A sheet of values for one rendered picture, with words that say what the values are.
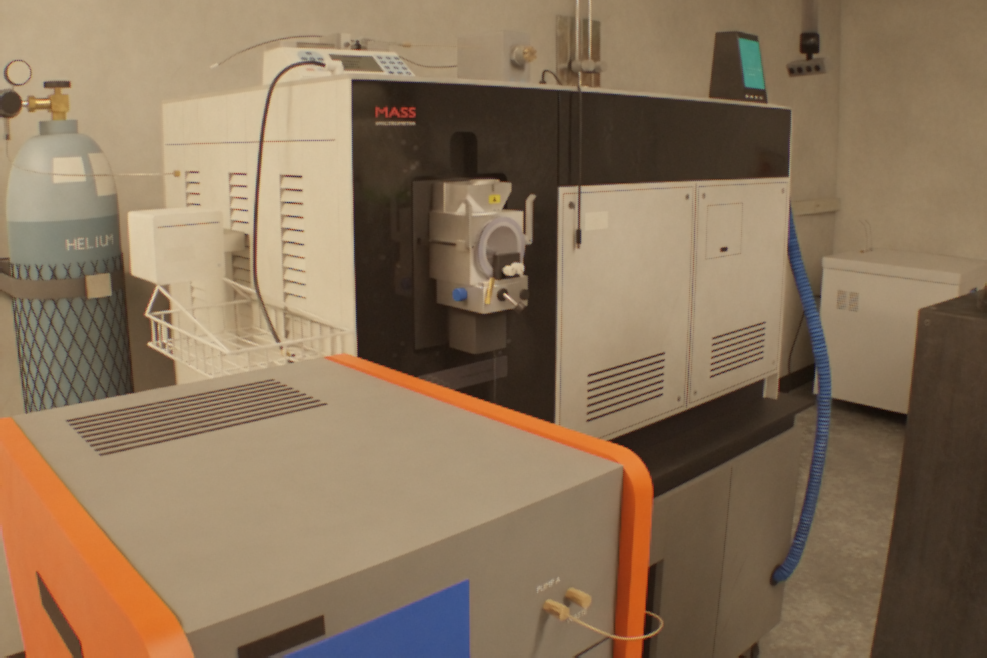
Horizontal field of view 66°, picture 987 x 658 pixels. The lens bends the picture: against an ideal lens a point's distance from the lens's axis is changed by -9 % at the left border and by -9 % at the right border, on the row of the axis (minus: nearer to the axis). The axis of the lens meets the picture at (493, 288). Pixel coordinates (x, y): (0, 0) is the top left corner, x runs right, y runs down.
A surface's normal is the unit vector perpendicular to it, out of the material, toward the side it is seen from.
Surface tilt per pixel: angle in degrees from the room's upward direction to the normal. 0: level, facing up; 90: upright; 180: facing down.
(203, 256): 90
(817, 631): 0
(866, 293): 90
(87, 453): 0
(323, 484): 0
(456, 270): 90
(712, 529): 90
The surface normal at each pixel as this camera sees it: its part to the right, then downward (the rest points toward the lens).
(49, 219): 0.29, 0.15
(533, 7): 0.68, 0.13
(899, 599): -0.79, 0.11
